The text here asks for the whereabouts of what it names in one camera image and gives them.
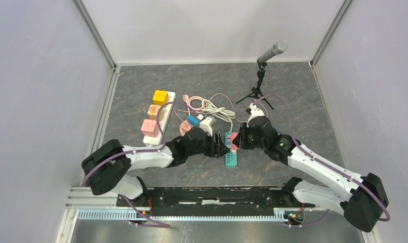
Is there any white coiled cable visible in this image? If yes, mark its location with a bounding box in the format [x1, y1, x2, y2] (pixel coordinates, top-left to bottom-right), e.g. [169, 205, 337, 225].
[201, 99, 236, 133]

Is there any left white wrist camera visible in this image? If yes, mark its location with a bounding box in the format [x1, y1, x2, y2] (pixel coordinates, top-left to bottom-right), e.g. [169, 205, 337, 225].
[198, 116, 216, 137]

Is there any purple cable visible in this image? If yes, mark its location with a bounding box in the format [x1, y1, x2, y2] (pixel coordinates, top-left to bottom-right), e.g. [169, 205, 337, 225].
[81, 101, 205, 229]
[254, 94, 391, 229]

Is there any white power strip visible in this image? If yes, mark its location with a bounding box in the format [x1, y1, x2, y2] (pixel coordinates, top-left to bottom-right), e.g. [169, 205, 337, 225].
[143, 91, 176, 146]

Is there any round pink socket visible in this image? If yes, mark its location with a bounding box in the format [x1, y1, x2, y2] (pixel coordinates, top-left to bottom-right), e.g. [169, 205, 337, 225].
[179, 120, 192, 136]

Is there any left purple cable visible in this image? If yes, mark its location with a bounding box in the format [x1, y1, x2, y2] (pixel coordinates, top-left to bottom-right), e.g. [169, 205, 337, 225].
[81, 101, 205, 229]

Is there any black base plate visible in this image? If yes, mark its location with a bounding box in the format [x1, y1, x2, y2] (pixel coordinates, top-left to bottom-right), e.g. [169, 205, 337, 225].
[132, 186, 303, 216]

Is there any pink plug adapter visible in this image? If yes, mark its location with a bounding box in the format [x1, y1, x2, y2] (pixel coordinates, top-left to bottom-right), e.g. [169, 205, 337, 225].
[229, 132, 240, 151]

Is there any yellow cube plug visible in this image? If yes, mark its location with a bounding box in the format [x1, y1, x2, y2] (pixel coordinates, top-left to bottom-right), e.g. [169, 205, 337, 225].
[152, 90, 170, 106]

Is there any teal power strip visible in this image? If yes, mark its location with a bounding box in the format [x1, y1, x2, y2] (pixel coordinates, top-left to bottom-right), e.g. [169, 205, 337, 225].
[225, 132, 237, 168]

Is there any orange cube plug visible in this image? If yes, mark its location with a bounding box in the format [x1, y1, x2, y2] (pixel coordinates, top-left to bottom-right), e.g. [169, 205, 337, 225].
[147, 104, 165, 122]

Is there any blue plug adapter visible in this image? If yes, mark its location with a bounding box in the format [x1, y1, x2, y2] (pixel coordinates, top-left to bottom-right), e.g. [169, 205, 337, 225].
[186, 115, 200, 127]

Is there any black tripod stand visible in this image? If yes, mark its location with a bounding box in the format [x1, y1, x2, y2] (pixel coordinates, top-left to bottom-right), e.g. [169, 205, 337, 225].
[236, 62, 268, 104]

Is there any pink cable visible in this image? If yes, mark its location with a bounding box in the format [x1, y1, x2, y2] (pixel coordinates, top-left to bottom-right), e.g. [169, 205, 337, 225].
[176, 93, 268, 123]

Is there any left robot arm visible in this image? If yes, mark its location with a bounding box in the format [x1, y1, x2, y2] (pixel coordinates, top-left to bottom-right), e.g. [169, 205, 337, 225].
[81, 127, 230, 206]

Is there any grey microphone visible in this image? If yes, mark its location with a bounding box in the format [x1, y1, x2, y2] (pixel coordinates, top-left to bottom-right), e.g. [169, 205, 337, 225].
[257, 40, 288, 63]

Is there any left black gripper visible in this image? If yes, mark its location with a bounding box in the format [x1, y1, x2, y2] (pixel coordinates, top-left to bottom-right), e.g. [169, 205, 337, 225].
[187, 130, 230, 158]

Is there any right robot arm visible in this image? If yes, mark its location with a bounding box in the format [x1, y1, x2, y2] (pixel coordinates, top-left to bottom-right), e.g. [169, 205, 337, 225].
[230, 116, 390, 232]

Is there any pink cube plug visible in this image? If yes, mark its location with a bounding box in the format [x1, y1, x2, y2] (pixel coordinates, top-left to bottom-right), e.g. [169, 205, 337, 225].
[141, 119, 159, 138]

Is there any blue white green block stack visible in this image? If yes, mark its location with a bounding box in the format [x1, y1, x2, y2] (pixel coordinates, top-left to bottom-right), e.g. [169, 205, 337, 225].
[273, 127, 280, 135]

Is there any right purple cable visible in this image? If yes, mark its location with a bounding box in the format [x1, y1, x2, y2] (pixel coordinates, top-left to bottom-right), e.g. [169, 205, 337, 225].
[254, 94, 391, 229]

